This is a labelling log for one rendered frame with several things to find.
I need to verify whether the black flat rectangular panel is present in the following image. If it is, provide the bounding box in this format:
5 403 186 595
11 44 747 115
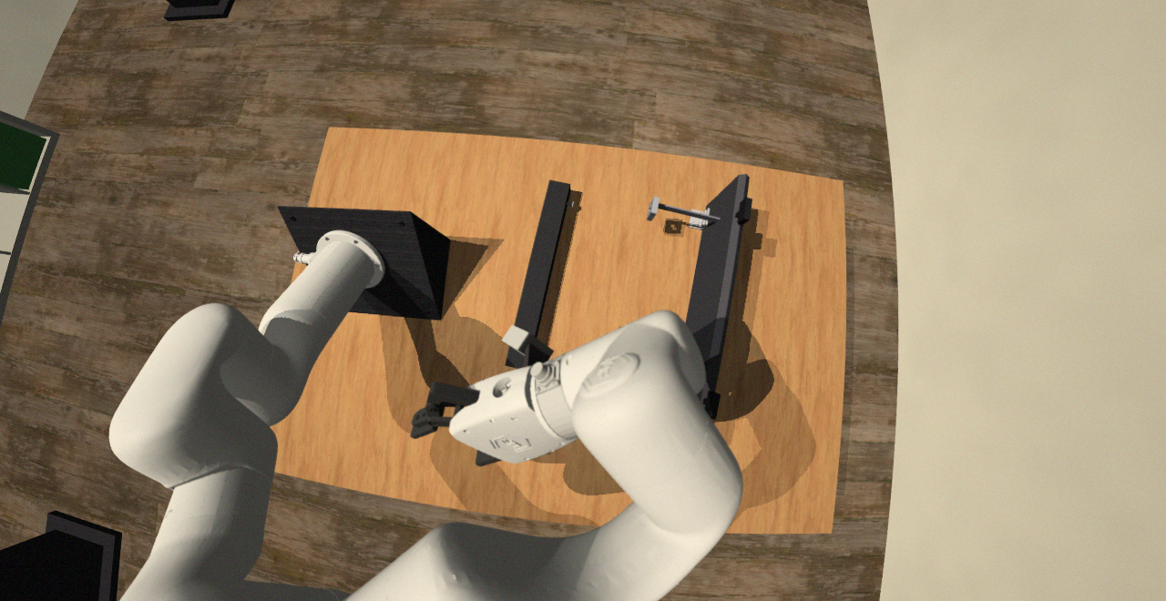
684 174 750 408

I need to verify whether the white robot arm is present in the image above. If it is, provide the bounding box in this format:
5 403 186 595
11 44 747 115
108 230 743 601

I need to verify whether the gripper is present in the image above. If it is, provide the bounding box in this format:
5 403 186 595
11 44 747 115
410 365 578 466

